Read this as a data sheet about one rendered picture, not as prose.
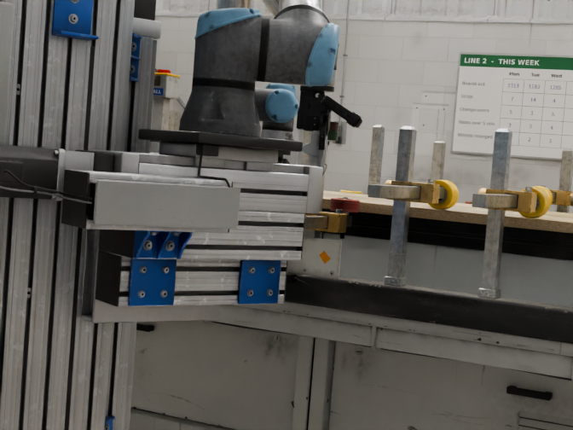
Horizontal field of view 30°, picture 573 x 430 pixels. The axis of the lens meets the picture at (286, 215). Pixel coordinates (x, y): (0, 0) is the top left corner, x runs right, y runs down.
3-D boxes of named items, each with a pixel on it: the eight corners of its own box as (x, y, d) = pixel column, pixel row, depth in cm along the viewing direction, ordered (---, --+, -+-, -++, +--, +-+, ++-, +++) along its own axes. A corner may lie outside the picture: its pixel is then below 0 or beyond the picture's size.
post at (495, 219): (491, 322, 264) (509, 128, 262) (477, 321, 266) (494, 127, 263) (495, 321, 267) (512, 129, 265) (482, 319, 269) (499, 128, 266)
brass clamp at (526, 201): (529, 212, 258) (531, 192, 258) (475, 207, 264) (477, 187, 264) (535, 212, 264) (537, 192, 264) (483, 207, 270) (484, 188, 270)
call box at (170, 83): (164, 100, 304) (167, 72, 304) (144, 99, 307) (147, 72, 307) (178, 101, 311) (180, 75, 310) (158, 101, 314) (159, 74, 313)
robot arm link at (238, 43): (192, 80, 203) (197, 8, 203) (263, 86, 204) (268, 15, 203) (190, 76, 191) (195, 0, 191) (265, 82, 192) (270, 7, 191)
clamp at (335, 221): (338, 233, 282) (339, 213, 281) (292, 228, 288) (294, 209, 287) (347, 232, 287) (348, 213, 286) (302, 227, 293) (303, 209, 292)
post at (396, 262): (396, 312, 275) (412, 125, 273) (384, 310, 277) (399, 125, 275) (401, 311, 279) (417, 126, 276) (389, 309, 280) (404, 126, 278)
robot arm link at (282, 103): (248, 119, 240) (247, 121, 251) (298, 124, 241) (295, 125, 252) (251, 84, 239) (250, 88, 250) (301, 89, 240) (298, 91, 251)
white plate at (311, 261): (338, 278, 282) (341, 241, 281) (251, 267, 293) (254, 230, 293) (338, 278, 282) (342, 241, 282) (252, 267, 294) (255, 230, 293)
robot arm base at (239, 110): (205, 132, 188) (210, 76, 187) (164, 130, 200) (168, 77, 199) (276, 139, 196) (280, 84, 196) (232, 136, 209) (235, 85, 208)
